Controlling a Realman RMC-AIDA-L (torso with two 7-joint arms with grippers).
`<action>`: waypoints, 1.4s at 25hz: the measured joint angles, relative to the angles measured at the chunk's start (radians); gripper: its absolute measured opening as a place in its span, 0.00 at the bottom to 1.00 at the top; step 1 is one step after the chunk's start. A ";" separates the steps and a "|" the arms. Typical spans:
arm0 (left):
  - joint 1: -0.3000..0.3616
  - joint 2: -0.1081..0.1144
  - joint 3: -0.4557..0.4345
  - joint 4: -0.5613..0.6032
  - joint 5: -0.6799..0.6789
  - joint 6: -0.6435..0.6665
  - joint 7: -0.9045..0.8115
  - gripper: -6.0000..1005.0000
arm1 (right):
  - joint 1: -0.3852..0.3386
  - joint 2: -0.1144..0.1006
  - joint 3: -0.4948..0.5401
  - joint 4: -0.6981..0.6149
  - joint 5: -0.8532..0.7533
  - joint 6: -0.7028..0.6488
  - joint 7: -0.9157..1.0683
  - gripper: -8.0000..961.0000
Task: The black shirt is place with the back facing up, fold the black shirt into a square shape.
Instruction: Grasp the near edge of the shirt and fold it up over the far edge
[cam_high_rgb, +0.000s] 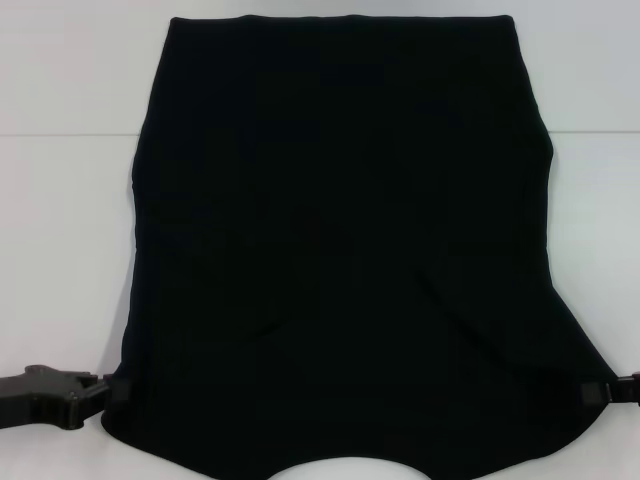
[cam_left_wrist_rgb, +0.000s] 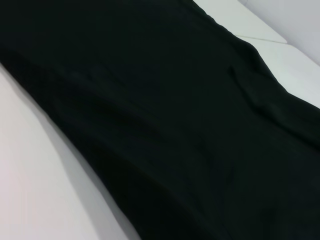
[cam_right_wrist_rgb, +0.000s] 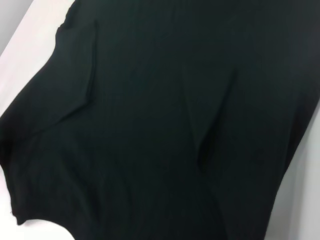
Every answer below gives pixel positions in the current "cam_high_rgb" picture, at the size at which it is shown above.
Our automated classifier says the black shirt with white print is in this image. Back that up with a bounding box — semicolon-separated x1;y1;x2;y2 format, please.
101;14;621;480

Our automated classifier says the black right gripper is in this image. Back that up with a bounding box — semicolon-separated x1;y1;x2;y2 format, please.
581;372;640;405

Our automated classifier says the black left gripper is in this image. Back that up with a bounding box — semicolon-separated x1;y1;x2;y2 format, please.
0;365;130;432

